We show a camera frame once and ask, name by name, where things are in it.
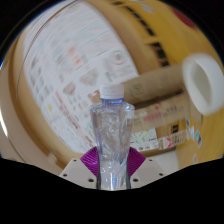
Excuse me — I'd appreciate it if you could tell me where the clear white-capped water bottle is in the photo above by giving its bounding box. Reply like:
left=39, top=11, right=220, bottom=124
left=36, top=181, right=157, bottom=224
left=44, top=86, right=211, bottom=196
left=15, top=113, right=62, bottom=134
left=89, top=83, right=136, bottom=191

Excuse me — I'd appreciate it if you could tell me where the large printed wall poster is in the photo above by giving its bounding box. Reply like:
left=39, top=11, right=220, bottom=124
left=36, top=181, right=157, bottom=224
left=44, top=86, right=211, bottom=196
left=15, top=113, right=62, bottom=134
left=21, top=0, right=160, bottom=154

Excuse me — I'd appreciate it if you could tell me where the white ceramic mug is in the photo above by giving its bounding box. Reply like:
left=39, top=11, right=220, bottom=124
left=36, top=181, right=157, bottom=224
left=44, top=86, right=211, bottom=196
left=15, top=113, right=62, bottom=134
left=181, top=53, right=224, bottom=117

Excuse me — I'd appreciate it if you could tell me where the row of wooden chairs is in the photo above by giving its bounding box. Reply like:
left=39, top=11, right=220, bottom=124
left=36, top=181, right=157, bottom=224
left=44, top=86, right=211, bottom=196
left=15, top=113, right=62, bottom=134
left=109, top=0, right=175, bottom=68

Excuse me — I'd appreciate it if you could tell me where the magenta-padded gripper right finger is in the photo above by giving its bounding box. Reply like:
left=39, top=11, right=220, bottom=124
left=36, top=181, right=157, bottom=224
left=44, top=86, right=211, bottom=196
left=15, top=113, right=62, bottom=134
left=126, top=146, right=167, bottom=190

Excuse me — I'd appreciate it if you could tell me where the open brown cardboard box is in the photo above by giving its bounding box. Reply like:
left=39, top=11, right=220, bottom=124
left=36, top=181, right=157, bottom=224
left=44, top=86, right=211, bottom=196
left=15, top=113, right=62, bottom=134
left=121, top=64, right=203, bottom=134

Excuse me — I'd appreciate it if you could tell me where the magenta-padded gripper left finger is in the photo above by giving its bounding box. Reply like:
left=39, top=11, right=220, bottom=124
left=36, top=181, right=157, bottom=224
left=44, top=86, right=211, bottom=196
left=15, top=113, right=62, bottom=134
left=59, top=146, right=100, bottom=189

